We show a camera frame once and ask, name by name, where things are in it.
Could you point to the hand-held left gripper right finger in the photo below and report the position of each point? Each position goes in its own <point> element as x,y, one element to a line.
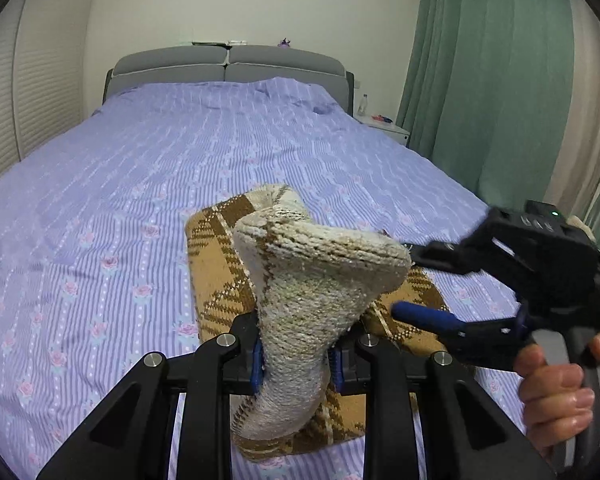
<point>336,367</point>

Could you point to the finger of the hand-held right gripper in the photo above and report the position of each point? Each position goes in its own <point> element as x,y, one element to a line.
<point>420,312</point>
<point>440,255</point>

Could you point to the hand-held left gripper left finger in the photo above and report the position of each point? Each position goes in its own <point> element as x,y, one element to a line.
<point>256,367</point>

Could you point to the person's right hand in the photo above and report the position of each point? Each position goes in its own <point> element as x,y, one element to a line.
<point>555,400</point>

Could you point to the white nightstand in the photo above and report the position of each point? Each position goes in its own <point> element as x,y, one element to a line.
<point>387,132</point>

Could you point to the beige curtain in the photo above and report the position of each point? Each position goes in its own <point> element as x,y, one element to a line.
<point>580,135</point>

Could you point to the small red item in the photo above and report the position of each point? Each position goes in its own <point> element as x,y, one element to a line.
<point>381,118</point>

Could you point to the clear plastic bottle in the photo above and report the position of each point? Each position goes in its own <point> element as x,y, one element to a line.
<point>363,105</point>

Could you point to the purple striped floral bedsheet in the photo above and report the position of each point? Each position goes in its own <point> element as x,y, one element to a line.
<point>130,185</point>

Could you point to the grey padded headboard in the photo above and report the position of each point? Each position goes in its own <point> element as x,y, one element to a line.
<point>280,62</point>

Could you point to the small purple toy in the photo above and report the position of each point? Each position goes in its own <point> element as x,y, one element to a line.
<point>284,43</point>

